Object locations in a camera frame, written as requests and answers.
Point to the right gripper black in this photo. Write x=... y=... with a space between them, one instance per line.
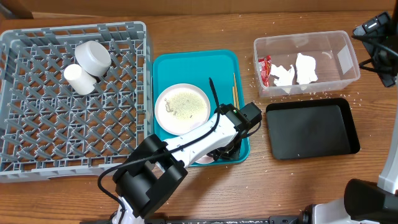
x=370 y=32

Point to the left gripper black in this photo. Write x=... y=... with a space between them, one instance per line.
x=235 y=151

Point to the small white plate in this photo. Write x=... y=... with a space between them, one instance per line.
x=205 y=160

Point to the large white plate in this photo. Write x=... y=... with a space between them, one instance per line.
x=181 y=108

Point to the wooden chopstick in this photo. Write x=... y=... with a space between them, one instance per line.
x=236 y=96

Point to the white paper napkin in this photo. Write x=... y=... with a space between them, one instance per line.
x=305 y=66

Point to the red snack wrapper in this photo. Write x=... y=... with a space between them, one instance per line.
x=265 y=69

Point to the grey bowl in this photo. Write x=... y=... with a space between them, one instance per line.
x=93 y=58

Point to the white paper cup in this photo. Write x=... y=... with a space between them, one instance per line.
x=81 y=81

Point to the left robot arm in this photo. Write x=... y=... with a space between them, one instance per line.
x=151 y=174

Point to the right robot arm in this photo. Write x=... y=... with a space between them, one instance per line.
x=364 y=201

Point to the teal plastic serving tray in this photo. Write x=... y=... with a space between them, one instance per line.
x=211 y=71

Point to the clear plastic container bin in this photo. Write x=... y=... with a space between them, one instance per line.
x=337 y=65

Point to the black plastic tray bin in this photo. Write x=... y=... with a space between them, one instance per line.
x=312 y=128

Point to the grey plastic dish rack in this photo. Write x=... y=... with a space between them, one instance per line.
x=48 y=130

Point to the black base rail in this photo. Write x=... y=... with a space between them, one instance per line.
x=271 y=220

